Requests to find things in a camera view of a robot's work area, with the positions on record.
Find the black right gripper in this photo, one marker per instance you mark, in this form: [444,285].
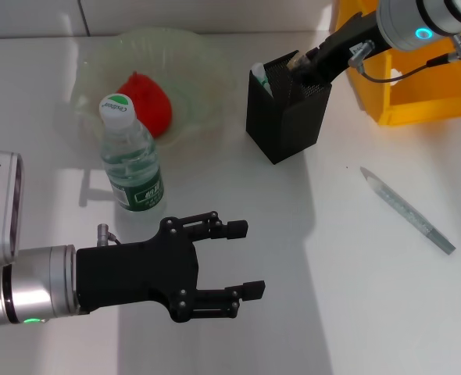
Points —
[351,43]

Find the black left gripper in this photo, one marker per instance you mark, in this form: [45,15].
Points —
[136,271]

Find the green toothbrush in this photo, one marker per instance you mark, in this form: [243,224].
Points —
[262,78]

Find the clear green-label water bottle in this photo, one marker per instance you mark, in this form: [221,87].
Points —
[133,168]

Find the red orange fruit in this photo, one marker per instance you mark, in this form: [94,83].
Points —
[152,101]

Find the clear glitter pencil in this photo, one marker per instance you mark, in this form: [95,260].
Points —
[410,213]

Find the black mesh pen holder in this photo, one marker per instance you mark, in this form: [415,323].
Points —
[285,129]

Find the green glass fruit plate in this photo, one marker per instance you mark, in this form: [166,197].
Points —
[191,78]

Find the yellow plastic bin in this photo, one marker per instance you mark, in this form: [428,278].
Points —
[422,113]

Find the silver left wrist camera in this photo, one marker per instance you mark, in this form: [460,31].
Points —
[0,203]

